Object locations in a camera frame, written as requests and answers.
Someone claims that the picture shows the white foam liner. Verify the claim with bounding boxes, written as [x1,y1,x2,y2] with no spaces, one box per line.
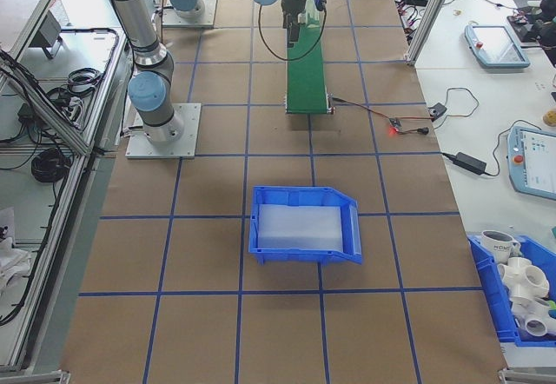
[255,204,345,249]

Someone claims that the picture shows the blue bin with foam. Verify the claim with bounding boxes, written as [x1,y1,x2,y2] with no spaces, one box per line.
[247,185,364,268]

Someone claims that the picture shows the V-shaped aluminium frame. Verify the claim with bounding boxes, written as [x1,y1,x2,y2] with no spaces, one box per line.
[0,0,131,374]

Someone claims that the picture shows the red and black wires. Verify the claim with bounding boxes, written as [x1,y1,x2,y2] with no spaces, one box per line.
[330,95,432,123]

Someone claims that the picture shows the black power adapter brick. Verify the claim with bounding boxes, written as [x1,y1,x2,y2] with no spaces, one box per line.
[453,150,489,175]

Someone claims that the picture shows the teach pendant lit screen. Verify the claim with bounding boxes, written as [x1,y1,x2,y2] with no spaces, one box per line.
[505,122,556,197]

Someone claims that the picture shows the black power adapter cable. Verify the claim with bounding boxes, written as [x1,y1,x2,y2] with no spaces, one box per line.
[440,129,510,178]

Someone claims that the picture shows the white pipe tee fitting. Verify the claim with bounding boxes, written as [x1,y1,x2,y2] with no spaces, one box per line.
[510,295,556,340]

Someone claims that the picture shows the teach pendant grey screen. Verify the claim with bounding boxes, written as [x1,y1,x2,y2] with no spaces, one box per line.
[463,22,532,70]

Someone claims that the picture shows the thick black cable coil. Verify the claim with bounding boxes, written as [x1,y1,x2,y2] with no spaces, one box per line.
[30,147,73,185]

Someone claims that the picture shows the thin black cable coil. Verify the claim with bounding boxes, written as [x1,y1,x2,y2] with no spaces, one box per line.
[65,67,108,96]

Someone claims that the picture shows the aluminium corner profile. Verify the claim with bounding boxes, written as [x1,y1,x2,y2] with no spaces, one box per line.
[0,368,70,384]
[498,368,556,384]

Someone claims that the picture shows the blue bin with fittings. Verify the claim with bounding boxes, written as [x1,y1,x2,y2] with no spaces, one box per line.
[467,234,556,349]

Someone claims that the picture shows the grey metal box device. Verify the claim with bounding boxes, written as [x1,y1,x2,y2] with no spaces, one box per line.
[28,10,65,60]

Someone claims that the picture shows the black mechanical device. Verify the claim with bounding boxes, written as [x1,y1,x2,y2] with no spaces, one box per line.
[519,0,556,50]

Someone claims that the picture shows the aluminium profile post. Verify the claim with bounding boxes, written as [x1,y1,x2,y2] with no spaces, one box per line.
[403,0,455,67]

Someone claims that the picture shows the white cable bundle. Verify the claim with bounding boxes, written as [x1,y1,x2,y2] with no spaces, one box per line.
[64,96,86,127]

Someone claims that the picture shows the thin black module wire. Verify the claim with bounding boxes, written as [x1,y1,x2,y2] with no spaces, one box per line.
[434,87,480,131]

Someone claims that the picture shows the green belt conveyor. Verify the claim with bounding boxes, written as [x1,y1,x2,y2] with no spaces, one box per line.
[284,0,335,116]

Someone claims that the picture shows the white square base plate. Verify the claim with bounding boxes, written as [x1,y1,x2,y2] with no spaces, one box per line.
[160,0,219,29]
[124,102,203,160]

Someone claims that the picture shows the white crumpled cloth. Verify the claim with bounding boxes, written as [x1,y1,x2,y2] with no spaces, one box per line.
[0,206,32,305]

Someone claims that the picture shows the red black wire bundle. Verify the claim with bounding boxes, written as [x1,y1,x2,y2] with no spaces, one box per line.
[393,0,429,40]

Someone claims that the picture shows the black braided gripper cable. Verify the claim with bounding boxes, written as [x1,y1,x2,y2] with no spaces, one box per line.
[257,0,329,62]

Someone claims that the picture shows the white pipe cross fitting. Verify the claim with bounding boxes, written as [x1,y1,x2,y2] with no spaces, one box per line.
[496,256,551,301]

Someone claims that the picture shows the white mug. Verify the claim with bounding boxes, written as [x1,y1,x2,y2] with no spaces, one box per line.
[480,229,522,260]

